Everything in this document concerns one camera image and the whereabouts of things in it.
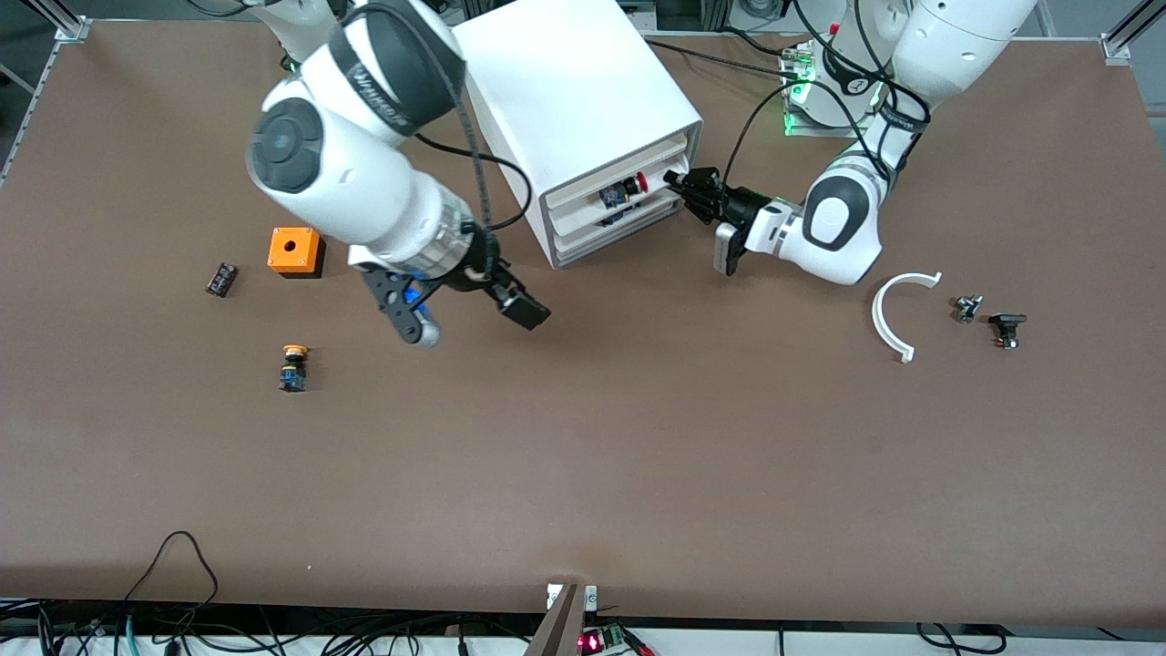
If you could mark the red push button switch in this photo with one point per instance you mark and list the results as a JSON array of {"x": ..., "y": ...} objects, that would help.
[{"x": 639, "y": 181}]

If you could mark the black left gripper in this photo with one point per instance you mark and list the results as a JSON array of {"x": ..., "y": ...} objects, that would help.
[{"x": 739, "y": 206}]

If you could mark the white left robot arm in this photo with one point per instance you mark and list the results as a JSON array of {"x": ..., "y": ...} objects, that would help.
[{"x": 838, "y": 228}]

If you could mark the black cylindrical capacitor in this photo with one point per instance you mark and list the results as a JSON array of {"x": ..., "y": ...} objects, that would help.
[{"x": 221, "y": 279}]

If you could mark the yellow push button switch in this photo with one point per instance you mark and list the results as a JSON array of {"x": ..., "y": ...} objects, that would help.
[{"x": 293, "y": 369}]

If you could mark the orange box with hole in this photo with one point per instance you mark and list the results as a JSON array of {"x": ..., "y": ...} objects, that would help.
[{"x": 293, "y": 248}]

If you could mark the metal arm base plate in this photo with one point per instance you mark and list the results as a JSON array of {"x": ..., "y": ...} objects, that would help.
[{"x": 802, "y": 129}]

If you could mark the small black plastic part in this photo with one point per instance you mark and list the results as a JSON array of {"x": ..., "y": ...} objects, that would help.
[{"x": 1007, "y": 321}]

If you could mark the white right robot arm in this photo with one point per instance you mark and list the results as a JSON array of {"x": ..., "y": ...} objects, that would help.
[{"x": 346, "y": 173}]

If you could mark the white curved plastic piece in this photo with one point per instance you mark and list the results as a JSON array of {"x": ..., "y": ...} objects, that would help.
[{"x": 879, "y": 314}]

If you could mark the small grey metal part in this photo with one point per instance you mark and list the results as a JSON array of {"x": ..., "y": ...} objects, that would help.
[{"x": 967, "y": 310}]

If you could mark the metal camera mounting post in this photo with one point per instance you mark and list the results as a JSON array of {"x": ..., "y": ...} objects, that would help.
[{"x": 557, "y": 629}]

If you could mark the black push button switch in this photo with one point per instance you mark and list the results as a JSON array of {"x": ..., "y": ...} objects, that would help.
[{"x": 619, "y": 217}]

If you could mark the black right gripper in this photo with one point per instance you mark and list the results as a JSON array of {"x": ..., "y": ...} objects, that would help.
[{"x": 480, "y": 271}]

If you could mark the circuit board with red light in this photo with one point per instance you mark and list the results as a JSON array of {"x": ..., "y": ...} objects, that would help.
[{"x": 601, "y": 640}]

